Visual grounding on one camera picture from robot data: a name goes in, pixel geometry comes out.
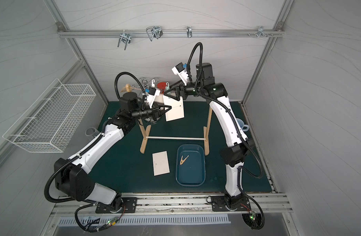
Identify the base cable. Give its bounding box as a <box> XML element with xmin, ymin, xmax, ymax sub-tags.
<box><xmin>206</xmin><ymin>193</ymin><xmax>266</xmax><ymax>230</ymax></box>
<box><xmin>74</xmin><ymin>197</ymin><xmax>126</xmax><ymax>233</ymax></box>

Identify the left metal clamp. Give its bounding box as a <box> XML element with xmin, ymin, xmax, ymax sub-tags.
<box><xmin>118</xmin><ymin>32</ymin><xmax>131</xmax><ymax>50</ymax></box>

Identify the left base cable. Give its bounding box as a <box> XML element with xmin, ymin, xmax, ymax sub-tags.
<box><xmin>74</xmin><ymin>197</ymin><xmax>126</xmax><ymax>233</ymax></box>

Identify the wooden drying rack frame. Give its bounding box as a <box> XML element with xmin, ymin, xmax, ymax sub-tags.
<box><xmin>123</xmin><ymin>83</ymin><xmax>215</xmax><ymax>155</ymax></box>

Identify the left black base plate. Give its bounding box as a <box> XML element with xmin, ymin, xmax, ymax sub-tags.
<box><xmin>96</xmin><ymin>197</ymin><xmax>137</xmax><ymax>214</ymax></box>

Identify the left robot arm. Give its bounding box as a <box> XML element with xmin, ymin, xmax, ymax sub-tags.
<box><xmin>44</xmin><ymin>72</ymin><xmax>171</xmax><ymax>210</ymax></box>

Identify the small metal bracket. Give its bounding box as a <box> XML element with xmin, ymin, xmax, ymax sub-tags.
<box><xmin>186</xmin><ymin>26</ymin><xmax>192</xmax><ymax>38</ymax></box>

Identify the middle metal clamp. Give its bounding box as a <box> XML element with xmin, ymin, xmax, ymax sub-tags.
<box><xmin>146</xmin><ymin>26</ymin><xmax>163</xmax><ymax>41</ymax></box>

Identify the right base cable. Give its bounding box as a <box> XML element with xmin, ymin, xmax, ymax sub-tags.
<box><xmin>206</xmin><ymin>193</ymin><xmax>266</xmax><ymax>230</ymax></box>

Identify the metal clamp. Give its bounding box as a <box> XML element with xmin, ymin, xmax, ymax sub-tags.
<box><xmin>118</xmin><ymin>32</ymin><xmax>131</xmax><ymax>50</ymax></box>
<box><xmin>146</xmin><ymin>26</ymin><xmax>163</xmax><ymax>41</ymax></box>

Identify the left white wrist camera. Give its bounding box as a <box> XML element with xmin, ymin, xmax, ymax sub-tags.
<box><xmin>145</xmin><ymin>87</ymin><xmax>160</xmax><ymax>108</ymax></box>

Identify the right metal bracket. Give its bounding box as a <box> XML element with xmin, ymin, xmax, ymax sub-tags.
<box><xmin>247</xmin><ymin>26</ymin><xmax>273</xmax><ymax>38</ymax></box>

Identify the clear glass cup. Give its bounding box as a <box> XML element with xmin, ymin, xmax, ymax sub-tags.
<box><xmin>85</xmin><ymin>127</ymin><xmax>100</xmax><ymax>139</ymax></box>

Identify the aluminium cross bar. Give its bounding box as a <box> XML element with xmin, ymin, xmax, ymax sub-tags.
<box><xmin>58</xmin><ymin>28</ymin><xmax>285</xmax><ymax>39</ymax></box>

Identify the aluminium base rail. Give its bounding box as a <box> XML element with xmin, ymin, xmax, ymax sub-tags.
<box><xmin>50</xmin><ymin>193</ymin><xmax>293</xmax><ymax>217</ymax></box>

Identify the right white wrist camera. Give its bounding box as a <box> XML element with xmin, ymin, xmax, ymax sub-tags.
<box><xmin>172</xmin><ymin>62</ymin><xmax>189</xmax><ymax>85</ymax></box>

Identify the green table mat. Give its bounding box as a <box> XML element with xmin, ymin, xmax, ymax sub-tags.
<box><xmin>70</xmin><ymin>101</ymin><xmax>273</xmax><ymax>194</ymax></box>

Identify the red round disc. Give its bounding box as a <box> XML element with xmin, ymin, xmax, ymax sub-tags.
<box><xmin>157</xmin><ymin>82</ymin><xmax>167</xmax><ymax>90</ymax></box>

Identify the white postcard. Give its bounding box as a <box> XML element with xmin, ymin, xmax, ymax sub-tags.
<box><xmin>154</xmin><ymin>94</ymin><xmax>164</xmax><ymax>104</ymax></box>
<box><xmin>152</xmin><ymin>151</ymin><xmax>170</xmax><ymax>176</ymax></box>
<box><xmin>163</xmin><ymin>96</ymin><xmax>185</xmax><ymax>122</ymax></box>

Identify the white wire basket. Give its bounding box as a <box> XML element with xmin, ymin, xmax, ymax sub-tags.
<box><xmin>3</xmin><ymin>79</ymin><xmax>96</xmax><ymax>153</ymax></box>

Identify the yellow wooden clothespin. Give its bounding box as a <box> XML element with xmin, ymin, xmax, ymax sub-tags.
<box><xmin>179</xmin><ymin>155</ymin><xmax>189</xmax><ymax>165</ymax></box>

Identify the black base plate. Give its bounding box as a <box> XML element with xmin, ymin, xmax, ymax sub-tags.
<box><xmin>206</xmin><ymin>194</ymin><xmax>251</xmax><ymax>212</ymax></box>
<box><xmin>96</xmin><ymin>197</ymin><xmax>137</xmax><ymax>214</ymax></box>

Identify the light blue mug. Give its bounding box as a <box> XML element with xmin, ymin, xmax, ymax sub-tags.
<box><xmin>236</xmin><ymin>118</ymin><xmax>250</xmax><ymax>132</ymax></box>

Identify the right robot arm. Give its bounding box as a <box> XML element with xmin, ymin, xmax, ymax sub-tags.
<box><xmin>164</xmin><ymin>42</ymin><xmax>264</xmax><ymax>209</ymax></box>

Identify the metal stand with hooks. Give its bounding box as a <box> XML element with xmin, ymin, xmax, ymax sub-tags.
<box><xmin>139</xmin><ymin>77</ymin><xmax>161</xmax><ymax>124</ymax></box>

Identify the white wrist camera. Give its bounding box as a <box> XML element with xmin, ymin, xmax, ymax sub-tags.
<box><xmin>145</xmin><ymin>87</ymin><xmax>160</xmax><ymax>108</ymax></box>
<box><xmin>172</xmin><ymin>62</ymin><xmax>189</xmax><ymax>85</ymax></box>

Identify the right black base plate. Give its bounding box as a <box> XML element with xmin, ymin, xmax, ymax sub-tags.
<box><xmin>206</xmin><ymin>194</ymin><xmax>251</xmax><ymax>212</ymax></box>

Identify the blue plastic tray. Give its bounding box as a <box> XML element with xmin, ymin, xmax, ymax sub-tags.
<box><xmin>175</xmin><ymin>144</ymin><xmax>206</xmax><ymax>187</ymax></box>

